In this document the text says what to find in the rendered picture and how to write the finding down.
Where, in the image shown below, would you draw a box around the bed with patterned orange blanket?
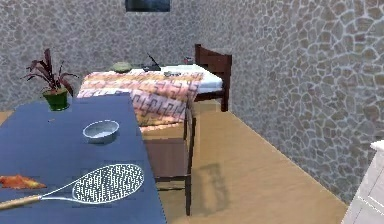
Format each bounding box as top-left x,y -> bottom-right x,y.
76,43 -> 233,133

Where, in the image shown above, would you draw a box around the green round cushion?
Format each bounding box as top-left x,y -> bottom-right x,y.
111,61 -> 133,74

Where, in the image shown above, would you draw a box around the grey metal bowl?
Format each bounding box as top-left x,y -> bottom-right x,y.
82,119 -> 120,145

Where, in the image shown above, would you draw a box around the blue table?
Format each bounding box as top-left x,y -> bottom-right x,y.
0,92 -> 168,224

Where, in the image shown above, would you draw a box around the white cupboard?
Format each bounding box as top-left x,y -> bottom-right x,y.
340,139 -> 384,224

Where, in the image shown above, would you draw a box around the red-leaved plant in green pot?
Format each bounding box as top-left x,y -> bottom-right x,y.
22,48 -> 80,112

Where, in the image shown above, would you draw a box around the orange food piece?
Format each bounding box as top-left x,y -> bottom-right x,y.
0,174 -> 48,190

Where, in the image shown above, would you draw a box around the dark brown wooden chair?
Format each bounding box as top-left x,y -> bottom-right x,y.
143,98 -> 198,217

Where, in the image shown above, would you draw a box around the wire skimmer with wooden handle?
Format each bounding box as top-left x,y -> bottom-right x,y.
0,163 -> 146,211

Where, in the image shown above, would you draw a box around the dark framed wall picture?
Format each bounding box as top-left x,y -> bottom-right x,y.
125,0 -> 171,13

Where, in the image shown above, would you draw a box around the black open laptop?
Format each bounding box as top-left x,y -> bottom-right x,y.
142,52 -> 162,72

